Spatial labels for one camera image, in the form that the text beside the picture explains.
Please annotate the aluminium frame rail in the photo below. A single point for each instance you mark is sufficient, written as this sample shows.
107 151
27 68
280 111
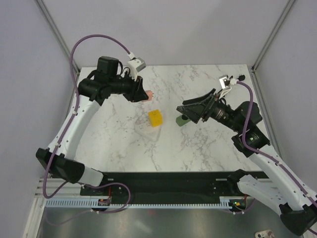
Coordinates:
279 23
53 27

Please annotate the aluminium frame rail right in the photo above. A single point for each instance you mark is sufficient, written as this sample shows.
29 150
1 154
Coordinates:
279 23

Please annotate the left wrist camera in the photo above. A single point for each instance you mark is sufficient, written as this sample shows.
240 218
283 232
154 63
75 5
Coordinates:
136 65

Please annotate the pink plug adapter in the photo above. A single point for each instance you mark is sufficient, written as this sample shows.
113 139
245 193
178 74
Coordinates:
150 95

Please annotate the white slotted cable duct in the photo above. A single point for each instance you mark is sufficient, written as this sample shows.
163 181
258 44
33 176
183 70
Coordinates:
97 203

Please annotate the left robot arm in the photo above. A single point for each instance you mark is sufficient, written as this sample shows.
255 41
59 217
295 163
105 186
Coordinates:
59 156

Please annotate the aluminium frame rail left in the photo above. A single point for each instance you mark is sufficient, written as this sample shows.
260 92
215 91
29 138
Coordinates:
53 27

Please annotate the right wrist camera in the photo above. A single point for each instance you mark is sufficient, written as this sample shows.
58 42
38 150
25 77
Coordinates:
226 83

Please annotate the yellow plug adapter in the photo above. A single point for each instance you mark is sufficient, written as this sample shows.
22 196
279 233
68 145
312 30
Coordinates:
155 118

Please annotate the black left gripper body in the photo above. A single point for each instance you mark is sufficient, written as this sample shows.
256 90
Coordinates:
131 87

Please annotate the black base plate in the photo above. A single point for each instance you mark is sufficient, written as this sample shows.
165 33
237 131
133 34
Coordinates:
168 187

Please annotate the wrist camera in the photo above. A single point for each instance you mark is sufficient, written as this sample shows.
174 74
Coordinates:
136 65
226 83

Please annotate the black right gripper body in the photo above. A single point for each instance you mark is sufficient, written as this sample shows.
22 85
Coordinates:
213 98

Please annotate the green power strip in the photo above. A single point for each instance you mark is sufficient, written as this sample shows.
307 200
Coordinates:
182 120

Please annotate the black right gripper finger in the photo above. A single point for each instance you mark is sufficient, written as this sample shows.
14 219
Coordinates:
199 99
192 111

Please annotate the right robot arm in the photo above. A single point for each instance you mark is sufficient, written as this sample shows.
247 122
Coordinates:
293 201

